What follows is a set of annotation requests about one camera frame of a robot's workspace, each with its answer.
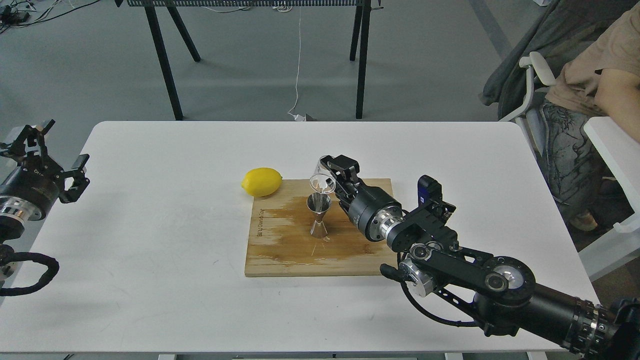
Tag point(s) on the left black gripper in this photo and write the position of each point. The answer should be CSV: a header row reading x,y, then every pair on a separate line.
x,y
29,193

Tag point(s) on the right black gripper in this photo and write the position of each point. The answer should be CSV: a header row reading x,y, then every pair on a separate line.
x,y
371,209

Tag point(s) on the clear glass measuring cup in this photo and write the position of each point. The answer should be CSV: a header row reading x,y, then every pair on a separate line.
x,y
321,180

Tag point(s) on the steel double jigger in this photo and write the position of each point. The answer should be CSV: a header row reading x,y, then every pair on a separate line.
x,y
319,204

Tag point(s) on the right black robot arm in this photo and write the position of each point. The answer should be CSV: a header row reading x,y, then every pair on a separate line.
x,y
464,287

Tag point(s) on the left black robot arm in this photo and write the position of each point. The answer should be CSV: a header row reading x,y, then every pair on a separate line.
x,y
11,229

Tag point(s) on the yellow lemon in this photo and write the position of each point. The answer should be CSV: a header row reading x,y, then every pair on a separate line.
x,y
262,181

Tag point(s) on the wooden cutting board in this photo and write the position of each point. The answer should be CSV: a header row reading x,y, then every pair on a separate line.
x,y
280,243

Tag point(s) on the black metal table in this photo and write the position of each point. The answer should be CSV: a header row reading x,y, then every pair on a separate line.
x,y
211,31

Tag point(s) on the white office chair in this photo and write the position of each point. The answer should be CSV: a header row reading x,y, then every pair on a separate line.
x,y
521,81

